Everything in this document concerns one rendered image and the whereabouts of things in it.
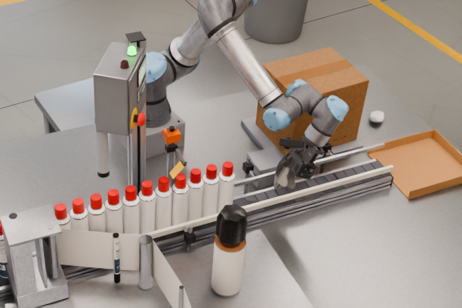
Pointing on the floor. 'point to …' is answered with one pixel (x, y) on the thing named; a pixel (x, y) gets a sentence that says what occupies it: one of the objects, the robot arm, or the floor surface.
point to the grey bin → (278, 0)
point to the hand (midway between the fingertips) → (276, 184)
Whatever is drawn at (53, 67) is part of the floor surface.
